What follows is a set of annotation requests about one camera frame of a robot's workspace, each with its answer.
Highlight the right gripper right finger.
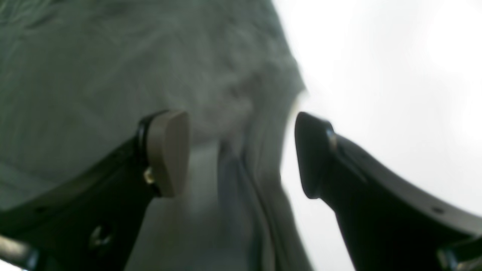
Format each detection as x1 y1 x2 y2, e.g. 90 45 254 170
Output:
294 112 482 271

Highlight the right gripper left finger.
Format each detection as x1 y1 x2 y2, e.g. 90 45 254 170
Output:
1 110 191 271

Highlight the dark grey T-shirt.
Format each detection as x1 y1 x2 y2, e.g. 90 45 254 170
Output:
0 0 312 271

